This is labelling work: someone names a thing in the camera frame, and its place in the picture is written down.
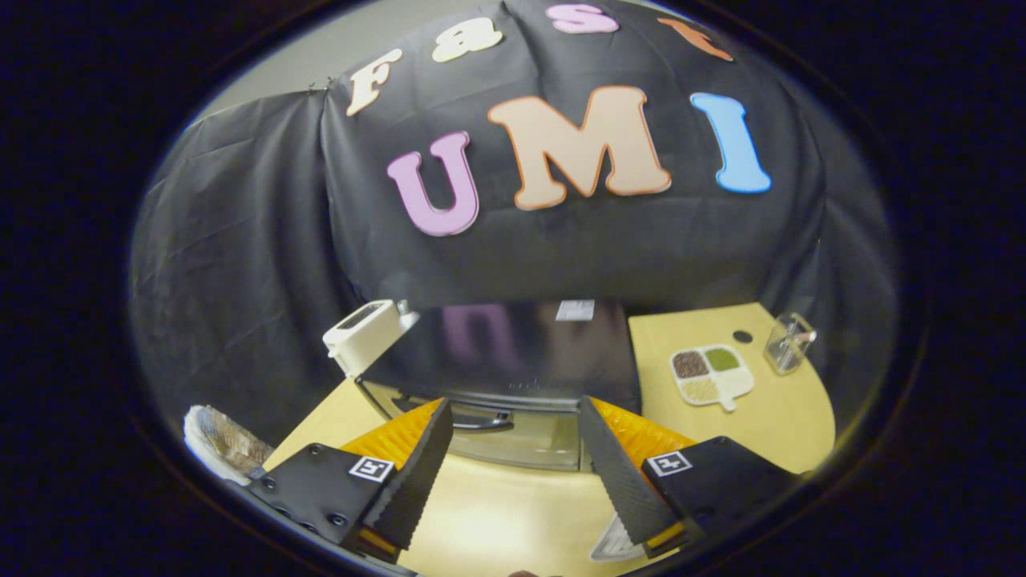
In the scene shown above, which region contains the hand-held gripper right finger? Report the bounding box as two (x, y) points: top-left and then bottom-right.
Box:
(577, 396), (802, 560)

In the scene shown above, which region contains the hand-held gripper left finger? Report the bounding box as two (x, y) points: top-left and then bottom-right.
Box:
(247, 397), (454, 563)

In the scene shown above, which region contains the black toaster oven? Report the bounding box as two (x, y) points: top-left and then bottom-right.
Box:
(357, 300), (644, 472)

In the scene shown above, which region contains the white pop-up toaster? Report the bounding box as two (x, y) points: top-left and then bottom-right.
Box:
(322, 299), (419, 379)

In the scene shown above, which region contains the ribbed metal tray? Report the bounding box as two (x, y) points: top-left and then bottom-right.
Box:
(590, 513), (647, 563)

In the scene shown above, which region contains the white divided grain dish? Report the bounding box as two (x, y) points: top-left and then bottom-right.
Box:
(670, 344), (755, 413)

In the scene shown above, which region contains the white woven basket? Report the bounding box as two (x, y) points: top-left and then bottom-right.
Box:
(183, 404), (275, 486)

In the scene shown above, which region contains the black backdrop cloth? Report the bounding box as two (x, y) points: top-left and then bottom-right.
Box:
(128, 0), (899, 450)

